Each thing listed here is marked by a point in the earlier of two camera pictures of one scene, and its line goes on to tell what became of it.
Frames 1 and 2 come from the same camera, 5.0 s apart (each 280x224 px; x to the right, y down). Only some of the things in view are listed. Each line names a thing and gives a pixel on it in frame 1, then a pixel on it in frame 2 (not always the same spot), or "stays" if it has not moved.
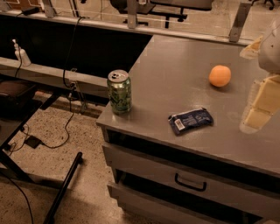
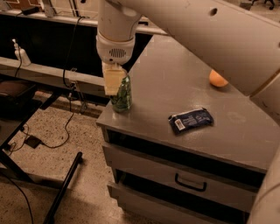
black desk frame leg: [51, 215] stays
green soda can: [120, 90] stays
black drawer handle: [202, 189] stays
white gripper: [271, 53] -> [114, 52]
